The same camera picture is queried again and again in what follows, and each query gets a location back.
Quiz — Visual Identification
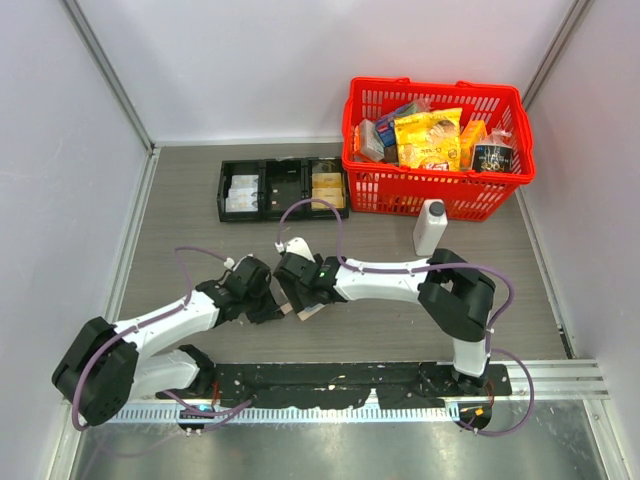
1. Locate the blue snack packet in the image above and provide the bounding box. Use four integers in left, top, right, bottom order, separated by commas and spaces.
375, 98, 431, 147

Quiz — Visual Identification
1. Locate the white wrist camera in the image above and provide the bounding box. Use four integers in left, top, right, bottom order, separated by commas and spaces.
275, 237, 315, 263
223, 254, 254, 271

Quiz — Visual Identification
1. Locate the white slotted cable duct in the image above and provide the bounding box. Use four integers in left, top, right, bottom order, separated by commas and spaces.
110, 402, 459, 425

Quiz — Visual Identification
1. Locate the black card in tray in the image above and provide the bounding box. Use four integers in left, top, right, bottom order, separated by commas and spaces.
266, 174, 301, 213

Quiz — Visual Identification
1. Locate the red plastic shopping basket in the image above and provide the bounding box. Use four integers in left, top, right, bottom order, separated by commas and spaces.
342, 77, 536, 221

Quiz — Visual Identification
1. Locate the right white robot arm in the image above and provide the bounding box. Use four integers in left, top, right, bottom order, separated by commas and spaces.
274, 249, 496, 395

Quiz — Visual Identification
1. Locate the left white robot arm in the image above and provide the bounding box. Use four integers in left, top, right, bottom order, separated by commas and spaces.
52, 255, 284, 431

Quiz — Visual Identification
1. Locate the orange snack box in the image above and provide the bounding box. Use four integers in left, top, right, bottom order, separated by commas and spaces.
460, 120, 487, 171

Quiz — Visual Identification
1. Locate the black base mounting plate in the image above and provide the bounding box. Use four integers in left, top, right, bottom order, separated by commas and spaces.
172, 362, 512, 410

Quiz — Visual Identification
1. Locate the grey boxed item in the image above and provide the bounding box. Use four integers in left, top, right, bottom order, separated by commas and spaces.
354, 119, 385, 162

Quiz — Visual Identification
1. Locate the black three-compartment card tray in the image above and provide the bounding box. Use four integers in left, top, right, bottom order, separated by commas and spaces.
217, 157, 349, 222

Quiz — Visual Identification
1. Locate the yellow snack bag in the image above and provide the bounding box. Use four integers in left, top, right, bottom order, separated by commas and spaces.
394, 108, 462, 172

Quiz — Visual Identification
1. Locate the white plastic bottle black cap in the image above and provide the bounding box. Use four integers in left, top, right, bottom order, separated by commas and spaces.
412, 199, 448, 257

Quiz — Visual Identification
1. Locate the white cards stack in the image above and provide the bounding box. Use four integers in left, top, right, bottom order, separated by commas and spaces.
225, 174, 259, 213

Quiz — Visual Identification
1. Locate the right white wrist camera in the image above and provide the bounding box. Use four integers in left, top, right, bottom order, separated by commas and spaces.
275, 237, 315, 263

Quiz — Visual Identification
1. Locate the beige leather card holder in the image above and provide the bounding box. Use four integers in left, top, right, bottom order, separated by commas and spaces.
279, 302, 325, 321

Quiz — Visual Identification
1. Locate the gold cards stack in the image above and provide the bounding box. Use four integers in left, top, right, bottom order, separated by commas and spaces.
311, 172, 345, 209

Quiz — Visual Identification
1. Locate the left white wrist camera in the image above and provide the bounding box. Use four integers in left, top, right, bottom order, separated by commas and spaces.
223, 254, 254, 271

